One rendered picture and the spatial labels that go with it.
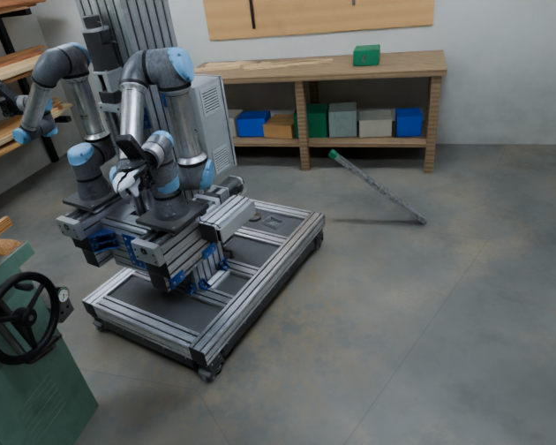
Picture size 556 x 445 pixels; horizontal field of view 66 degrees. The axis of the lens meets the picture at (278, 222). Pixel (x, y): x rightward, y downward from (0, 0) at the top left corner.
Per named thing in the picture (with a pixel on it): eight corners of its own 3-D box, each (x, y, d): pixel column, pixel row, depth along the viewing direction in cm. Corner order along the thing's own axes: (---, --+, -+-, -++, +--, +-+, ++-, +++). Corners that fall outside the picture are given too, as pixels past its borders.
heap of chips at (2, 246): (6, 255, 152) (3, 249, 150) (-22, 253, 155) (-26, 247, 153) (23, 241, 159) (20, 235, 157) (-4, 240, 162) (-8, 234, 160)
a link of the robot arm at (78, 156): (69, 179, 198) (58, 152, 191) (87, 167, 209) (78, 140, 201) (91, 180, 194) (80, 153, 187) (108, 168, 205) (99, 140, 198)
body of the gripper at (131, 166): (152, 192, 121) (165, 172, 131) (140, 165, 116) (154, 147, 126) (127, 196, 122) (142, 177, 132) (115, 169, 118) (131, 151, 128)
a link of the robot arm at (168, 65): (184, 183, 181) (150, 46, 152) (219, 180, 180) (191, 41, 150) (176, 197, 171) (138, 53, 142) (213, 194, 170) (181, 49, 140)
